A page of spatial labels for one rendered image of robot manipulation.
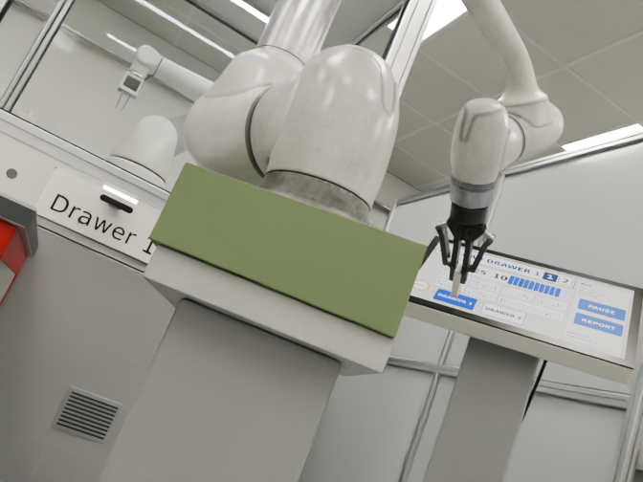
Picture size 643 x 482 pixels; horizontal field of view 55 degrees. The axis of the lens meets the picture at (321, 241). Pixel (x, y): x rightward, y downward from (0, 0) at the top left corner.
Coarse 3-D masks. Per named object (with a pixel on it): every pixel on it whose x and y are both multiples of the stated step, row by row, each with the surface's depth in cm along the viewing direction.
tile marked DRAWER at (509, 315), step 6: (486, 306) 138; (492, 306) 138; (498, 306) 139; (480, 312) 137; (486, 312) 137; (492, 312) 137; (498, 312) 137; (504, 312) 137; (510, 312) 137; (516, 312) 137; (504, 318) 135; (510, 318) 135; (516, 318) 135; (522, 318) 135
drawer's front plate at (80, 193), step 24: (48, 192) 131; (72, 192) 133; (96, 192) 135; (48, 216) 131; (72, 216) 133; (96, 216) 135; (120, 216) 137; (144, 216) 139; (96, 240) 135; (120, 240) 136; (144, 240) 139
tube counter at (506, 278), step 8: (496, 272) 150; (496, 280) 147; (504, 280) 147; (512, 280) 147; (520, 280) 147; (528, 280) 147; (528, 288) 145; (536, 288) 145; (544, 288) 145; (552, 288) 145; (560, 288) 145; (560, 296) 142; (568, 296) 142
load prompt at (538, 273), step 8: (472, 256) 156; (488, 256) 156; (480, 264) 153; (488, 264) 153; (496, 264) 153; (504, 264) 153; (512, 264) 154; (520, 264) 154; (512, 272) 151; (520, 272) 151; (528, 272) 151; (536, 272) 151; (544, 272) 151; (552, 272) 151; (544, 280) 148; (552, 280) 148; (560, 280) 148; (568, 280) 148
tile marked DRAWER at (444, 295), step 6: (438, 288) 144; (438, 294) 142; (444, 294) 142; (450, 294) 142; (444, 300) 140; (450, 300) 140; (456, 300) 140; (462, 300) 140; (468, 300) 140; (474, 300) 140; (462, 306) 138; (468, 306) 138; (474, 306) 138
